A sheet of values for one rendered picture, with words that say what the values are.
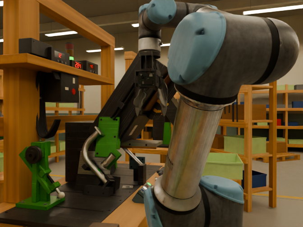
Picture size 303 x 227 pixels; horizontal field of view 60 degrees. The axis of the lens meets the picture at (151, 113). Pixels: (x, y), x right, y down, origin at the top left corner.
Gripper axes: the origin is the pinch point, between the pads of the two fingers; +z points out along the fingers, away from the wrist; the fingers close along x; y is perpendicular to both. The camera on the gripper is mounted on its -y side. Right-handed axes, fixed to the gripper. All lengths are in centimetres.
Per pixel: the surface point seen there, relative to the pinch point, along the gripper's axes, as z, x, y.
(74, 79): -18, -55, -42
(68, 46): -42, -69, -59
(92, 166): 26, -38, -31
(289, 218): 129, 104, -264
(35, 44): -31, -58, -16
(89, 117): 4, -74, -95
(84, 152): 20, -43, -32
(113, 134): 11.2, -29.9, -38.3
